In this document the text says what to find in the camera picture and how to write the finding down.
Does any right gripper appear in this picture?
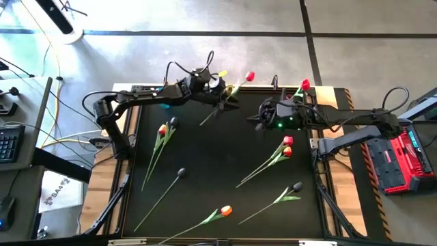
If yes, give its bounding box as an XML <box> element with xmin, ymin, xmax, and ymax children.
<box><xmin>246</xmin><ymin>98</ymin><xmax>307</xmax><ymax>133</ymax></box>

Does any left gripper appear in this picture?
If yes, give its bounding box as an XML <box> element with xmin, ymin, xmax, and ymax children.
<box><xmin>196</xmin><ymin>77</ymin><xmax>240</xmax><ymax>119</ymax></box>

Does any black hazard striped mat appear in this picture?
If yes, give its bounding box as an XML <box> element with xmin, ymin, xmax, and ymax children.
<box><xmin>334</xmin><ymin>87</ymin><xmax>393</xmax><ymax>241</ymax></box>

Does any red black tool case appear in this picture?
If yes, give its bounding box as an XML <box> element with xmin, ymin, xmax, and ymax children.
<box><xmin>361</xmin><ymin>118</ymin><xmax>437</xmax><ymax>196</ymax></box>

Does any white stand foot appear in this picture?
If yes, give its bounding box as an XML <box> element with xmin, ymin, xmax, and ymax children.
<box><xmin>20</xmin><ymin>0</ymin><xmax>85</xmax><ymax>45</ymax></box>

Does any black desk leg bar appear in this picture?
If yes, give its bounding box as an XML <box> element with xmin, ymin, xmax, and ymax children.
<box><xmin>31</xmin><ymin>146</ymin><xmax>92</xmax><ymax>185</ymax></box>

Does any white printed sign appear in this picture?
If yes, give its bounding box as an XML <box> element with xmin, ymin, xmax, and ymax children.
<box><xmin>38</xmin><ymin>169</ymin><xmax>85</xmax><ymax>215</ymax></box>

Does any grey desk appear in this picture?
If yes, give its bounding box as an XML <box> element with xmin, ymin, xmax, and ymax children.
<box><xmin>0</xmin><ymin>75</ymin><xmax>54</xmax><ymax>243</ymax></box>

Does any black desk device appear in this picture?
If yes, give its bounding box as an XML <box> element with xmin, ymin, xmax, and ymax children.
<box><xmin>0</xmin><ymin>101</ymin><xmax>18</xmax><ymax>117</ymax></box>

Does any black computer keyboard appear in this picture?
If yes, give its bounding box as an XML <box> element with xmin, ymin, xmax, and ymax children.
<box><xmin>0</xmin><ymin>124</ymin><xmax>27</xmax><ymax>164</ymax></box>

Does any black computer mouse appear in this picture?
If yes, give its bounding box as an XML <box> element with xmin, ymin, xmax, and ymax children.
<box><xmin>0</xmin><ymin>195</ymin><xmax>17</xmax><ymax>232</ymax></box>

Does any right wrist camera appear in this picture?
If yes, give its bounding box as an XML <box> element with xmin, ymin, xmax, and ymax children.
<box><xmin>275</xmin><ymin>97</ymin><xmax>298</xmax><ymax>116</ymax></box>

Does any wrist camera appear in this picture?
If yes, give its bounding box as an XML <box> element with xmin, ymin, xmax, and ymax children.
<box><xmin>190</xmin><ymin>67</ymin><xmax>212</xmax><ymax>86</ymax></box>
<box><xmin>275</xmin><ymin>97</ymin><xmax>298</xmax><ymax>116</ymax></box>

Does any black aluminium table frame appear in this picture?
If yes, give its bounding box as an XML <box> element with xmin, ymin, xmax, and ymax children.
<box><xmin>80</xmin><ymin>83</ymin><xmax>368</xmax><ymax>246</ymax></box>

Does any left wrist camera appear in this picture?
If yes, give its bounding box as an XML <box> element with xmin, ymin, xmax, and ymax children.
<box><xmin>190</xmin><ymin>67</ymin><xmax>212</xmax><ymax>86</ymax></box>

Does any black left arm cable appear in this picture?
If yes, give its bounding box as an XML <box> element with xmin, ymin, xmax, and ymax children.
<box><xmin>163</xmin><ymin>50</ymin><xmax>215</xmax><ymax>88</ymax></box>

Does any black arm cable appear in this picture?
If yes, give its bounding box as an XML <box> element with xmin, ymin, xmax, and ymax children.
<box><xmin>163</xmin><ymin>50</ymin><xmax>215</xmax><ymax>88</ymax></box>
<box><xmin>381</xmin><ymin>85</ymin><xmax>410</xmax><ymax>115</ymax></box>

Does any black diagonal frame strut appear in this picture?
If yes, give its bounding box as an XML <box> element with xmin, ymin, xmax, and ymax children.
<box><xmin>83</xmin><ymin>172</ymin><xmax>132</xmax><ymax>237</ymax></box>
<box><xmin>315</xmin><ymin>177</ymin><xmax>363</xmax><ymax>239</ymax></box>

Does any white metal bracket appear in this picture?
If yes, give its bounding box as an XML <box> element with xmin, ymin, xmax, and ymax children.
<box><xmin>107</xmin><ymin>238</ymin><xmax>147</xmax><ymax>246</ymax></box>
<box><xmin>298</xmin><ymin>240</ymin><xmax>338</xmax><ymax>246</ymax></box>

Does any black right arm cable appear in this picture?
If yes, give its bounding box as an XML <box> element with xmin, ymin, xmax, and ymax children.
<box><xmin>381</xmin><ymin>85</ymin><xmax>410</xmax><ymax>115</ymax></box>

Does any grey metal equipment frame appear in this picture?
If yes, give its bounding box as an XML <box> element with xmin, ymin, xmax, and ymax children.
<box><xmin>397</xmin><ymin>87</ymin><xmax>437</xmax><ymax>121</ymax></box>

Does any yellow hanging cable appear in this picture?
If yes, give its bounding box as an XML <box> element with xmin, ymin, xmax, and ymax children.
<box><xmin>18</xmin><ymin>0</ymin><xmax>93</xmax><ymax>150</ymax></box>

